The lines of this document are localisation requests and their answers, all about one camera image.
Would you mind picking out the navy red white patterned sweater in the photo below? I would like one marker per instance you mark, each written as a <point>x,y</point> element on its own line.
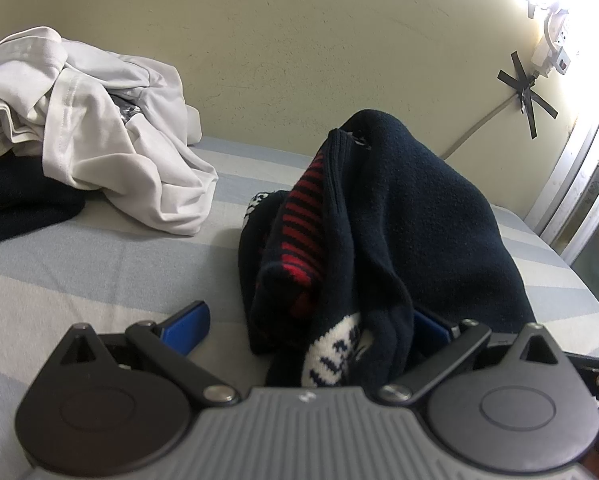
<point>419,220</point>

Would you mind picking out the dark navy cloth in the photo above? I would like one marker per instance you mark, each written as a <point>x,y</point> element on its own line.
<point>19,200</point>

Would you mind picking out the white window frame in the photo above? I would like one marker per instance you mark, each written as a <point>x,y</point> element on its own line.
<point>572,185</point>

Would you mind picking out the white shirt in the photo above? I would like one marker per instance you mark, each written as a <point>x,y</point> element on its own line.
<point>104,160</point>

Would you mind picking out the black tape cross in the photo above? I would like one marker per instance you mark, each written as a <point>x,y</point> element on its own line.
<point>527,91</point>

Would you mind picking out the light blue striped bedsheet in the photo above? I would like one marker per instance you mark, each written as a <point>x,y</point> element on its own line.
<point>104,275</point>

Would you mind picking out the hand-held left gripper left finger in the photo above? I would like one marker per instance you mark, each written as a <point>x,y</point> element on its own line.
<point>187,330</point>

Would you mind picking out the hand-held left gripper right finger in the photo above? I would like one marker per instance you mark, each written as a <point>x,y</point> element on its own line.
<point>432,327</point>

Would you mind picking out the white power adapter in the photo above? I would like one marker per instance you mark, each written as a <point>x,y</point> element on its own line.
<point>554,42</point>

